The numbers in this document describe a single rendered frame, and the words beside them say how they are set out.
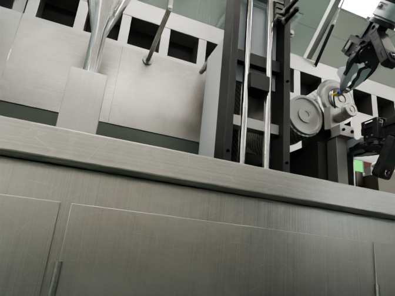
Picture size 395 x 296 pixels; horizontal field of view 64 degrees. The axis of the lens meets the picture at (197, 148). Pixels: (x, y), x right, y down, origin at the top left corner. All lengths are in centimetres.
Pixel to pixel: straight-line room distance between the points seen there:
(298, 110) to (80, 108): 59
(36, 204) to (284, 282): 36
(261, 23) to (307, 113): 29
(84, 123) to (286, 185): 50
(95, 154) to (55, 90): 72
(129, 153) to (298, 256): 30
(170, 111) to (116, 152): 74
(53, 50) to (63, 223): 83
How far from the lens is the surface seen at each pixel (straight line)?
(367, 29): 107
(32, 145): 41
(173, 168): 42
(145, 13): 132
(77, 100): 81
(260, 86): 73
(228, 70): 71
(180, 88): 118
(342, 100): 106
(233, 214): 47
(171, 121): 112
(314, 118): 99
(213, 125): 94
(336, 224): 59
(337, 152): 94
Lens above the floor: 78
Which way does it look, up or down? 18 degrees up
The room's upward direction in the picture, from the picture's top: 6 degrees clockwise
